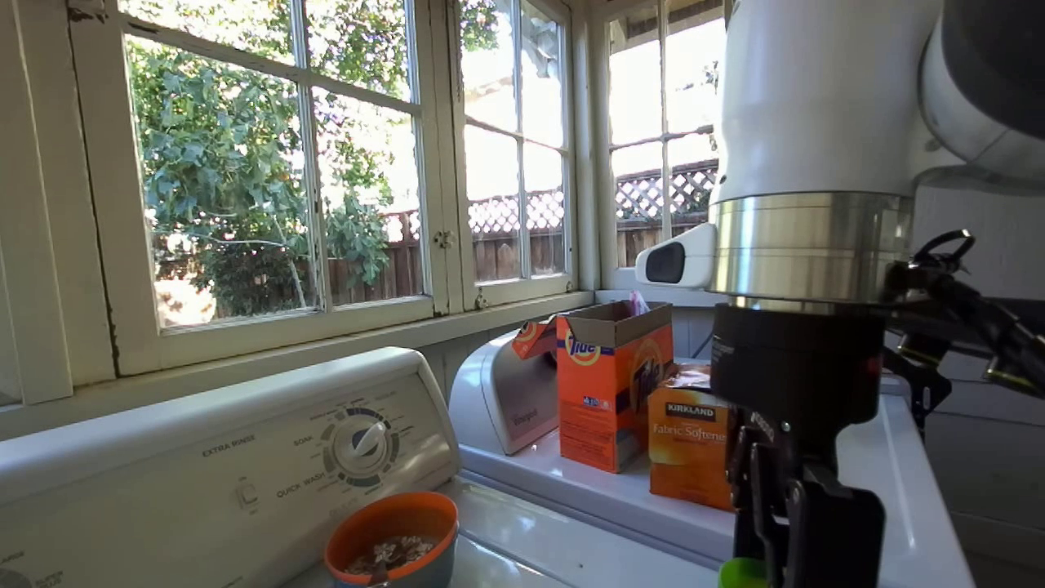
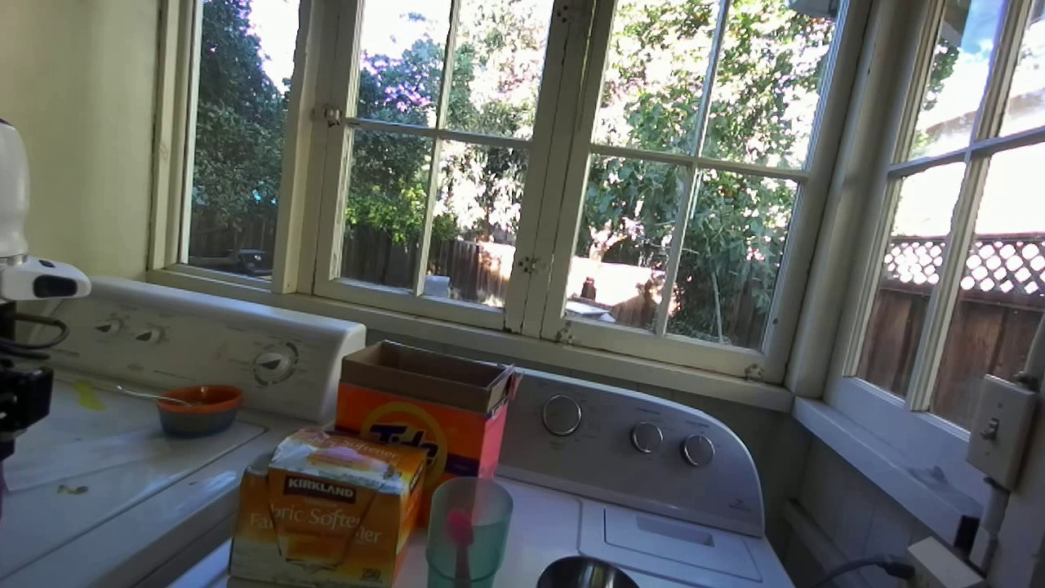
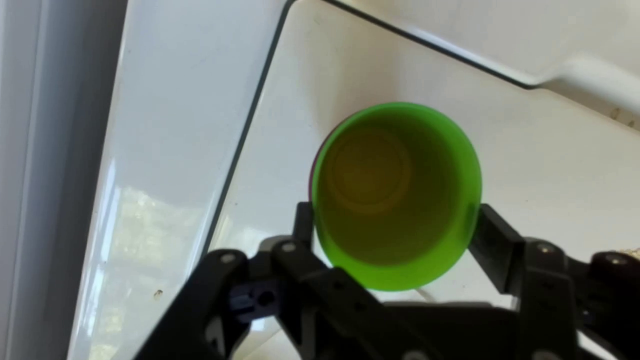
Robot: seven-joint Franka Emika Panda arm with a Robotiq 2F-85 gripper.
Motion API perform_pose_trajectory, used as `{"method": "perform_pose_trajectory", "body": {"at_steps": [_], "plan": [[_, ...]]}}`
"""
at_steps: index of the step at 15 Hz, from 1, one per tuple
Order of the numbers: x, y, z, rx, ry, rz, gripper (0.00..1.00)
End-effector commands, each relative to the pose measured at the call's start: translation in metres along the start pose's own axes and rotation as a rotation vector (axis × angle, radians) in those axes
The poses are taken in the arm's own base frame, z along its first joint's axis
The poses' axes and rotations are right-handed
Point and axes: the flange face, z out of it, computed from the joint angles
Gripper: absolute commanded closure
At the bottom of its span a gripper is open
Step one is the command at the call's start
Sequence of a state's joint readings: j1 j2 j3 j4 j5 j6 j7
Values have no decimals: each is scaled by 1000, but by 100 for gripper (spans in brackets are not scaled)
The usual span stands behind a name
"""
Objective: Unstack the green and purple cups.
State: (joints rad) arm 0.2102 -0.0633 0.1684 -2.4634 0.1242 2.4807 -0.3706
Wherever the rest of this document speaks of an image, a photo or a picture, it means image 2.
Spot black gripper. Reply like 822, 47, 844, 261
0, 301, 55, 467

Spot orange bowl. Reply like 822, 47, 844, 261
152, 383, 247, 440

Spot white washing machine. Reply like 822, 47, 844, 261
0, 271, 371, 588

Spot round washer dial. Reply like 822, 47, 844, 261
250, 341, 299, 389

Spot white framed window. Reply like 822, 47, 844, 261
274, 0, 574, 335
547, 0, 844, 383
819, 0, 1045, 440
150, 0, 320, 294

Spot Kirkland fabric softener box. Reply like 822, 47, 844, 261
224, 421, 435, 588

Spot orange Tide detergent box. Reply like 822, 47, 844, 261
332, 335, 526, 517

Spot teal translucent cup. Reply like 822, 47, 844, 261
420, 475, 516, 588

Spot large silver dryer knob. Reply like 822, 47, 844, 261
539, 392, 586, 440

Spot metal bowl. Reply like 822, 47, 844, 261
534, 555, 643, 588

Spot small silver dryer knob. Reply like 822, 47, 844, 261
676, 430, 718, 475
627, 418, 670, 459

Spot white dryer silver panel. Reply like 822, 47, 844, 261
170, 361, 799, 588

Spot green garden trees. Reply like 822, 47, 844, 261
188, 0, 963, 354

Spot white plug adapter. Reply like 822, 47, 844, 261
903, 531, 986, 588

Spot wooden lattice fence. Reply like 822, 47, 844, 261
852, 230, 1045, 430

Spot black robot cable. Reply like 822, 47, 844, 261
0, 309, 70, 360

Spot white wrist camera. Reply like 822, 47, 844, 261
0, 255, 96, 308

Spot black power cable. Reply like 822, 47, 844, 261
803, 553, 913, 588

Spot white wall outlet box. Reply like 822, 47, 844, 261
963, 369, 1040, 495

